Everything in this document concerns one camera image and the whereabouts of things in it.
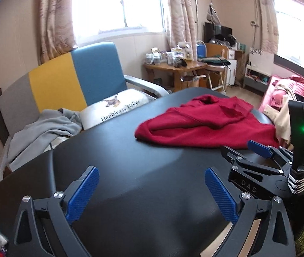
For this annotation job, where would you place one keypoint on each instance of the grey garment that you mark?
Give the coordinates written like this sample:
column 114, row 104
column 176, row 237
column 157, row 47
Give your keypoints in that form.
column 39, row 131

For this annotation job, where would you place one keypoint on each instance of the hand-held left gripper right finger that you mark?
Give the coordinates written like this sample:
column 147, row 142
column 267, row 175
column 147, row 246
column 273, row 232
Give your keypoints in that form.
column 220, row 198

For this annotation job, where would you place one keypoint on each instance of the beige cloth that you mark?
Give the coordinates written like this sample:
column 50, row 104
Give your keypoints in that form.
column 283, row 117

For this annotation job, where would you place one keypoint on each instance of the dark grey headboard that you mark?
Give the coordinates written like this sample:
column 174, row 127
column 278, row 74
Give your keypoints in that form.
column 296, row 67

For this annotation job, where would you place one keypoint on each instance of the small bright window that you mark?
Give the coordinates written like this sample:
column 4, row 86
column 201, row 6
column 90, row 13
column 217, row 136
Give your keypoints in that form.
column 288, row 32

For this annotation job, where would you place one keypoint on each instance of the white printed pillow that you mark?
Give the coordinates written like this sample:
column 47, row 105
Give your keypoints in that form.
column 120, row 107

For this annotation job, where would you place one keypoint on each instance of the beige patterned curtain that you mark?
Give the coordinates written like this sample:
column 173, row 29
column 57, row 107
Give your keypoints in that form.
column 55, row 18
column 181, row 13
column 268, row 18

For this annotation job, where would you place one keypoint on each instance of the grey yellow blue armchair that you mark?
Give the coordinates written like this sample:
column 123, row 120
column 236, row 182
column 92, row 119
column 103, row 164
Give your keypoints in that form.
column 95, row 69

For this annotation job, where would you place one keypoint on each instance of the dark green cloth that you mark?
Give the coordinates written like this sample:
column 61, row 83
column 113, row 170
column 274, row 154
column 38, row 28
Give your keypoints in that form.
column 212, row 60

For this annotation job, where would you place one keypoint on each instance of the small black fan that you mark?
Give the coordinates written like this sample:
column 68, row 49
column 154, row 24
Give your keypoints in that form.
column 231, row 40

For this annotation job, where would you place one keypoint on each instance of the cluster of jars and bottles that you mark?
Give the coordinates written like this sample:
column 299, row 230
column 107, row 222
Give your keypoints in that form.
column 168, row 57

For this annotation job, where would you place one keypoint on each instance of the folding chair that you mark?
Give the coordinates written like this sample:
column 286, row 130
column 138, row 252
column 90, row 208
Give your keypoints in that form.
column 216, row 71

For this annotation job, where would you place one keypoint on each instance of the hanging grey cloth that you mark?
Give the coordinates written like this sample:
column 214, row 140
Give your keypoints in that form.
column 213, row 13

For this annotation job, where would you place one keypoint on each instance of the black monitor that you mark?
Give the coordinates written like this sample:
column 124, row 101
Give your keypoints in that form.
column 211, row 32

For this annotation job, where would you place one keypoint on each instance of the red fleece pants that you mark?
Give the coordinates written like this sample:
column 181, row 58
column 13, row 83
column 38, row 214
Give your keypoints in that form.
column 194, row 123

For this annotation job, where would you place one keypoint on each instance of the white cabinet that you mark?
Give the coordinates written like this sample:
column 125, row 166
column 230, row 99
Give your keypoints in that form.
column 232, row 69

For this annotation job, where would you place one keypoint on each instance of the low grey shelf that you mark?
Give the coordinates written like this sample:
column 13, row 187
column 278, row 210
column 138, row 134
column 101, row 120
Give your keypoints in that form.
column 253, row 84

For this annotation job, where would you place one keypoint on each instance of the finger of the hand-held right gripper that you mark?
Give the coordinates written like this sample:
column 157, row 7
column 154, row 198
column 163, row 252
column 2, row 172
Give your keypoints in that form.
column 259, row 147
column 235, row 157

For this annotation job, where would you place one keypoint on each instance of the white floral board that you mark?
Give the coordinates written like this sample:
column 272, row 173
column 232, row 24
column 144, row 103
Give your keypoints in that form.
column 261, row 61

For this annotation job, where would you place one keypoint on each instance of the blue water jug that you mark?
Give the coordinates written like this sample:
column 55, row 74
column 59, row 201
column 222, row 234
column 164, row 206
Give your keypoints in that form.
column 201, row 49

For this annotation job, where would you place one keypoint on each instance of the wooden side table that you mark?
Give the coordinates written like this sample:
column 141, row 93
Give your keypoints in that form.
column 178, row 67

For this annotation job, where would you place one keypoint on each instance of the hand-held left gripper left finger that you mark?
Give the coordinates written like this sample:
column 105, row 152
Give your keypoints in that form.
column 83, row 192

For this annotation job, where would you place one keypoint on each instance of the large bright window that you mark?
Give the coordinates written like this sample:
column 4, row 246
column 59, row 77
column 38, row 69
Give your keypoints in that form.
column 114, row 2

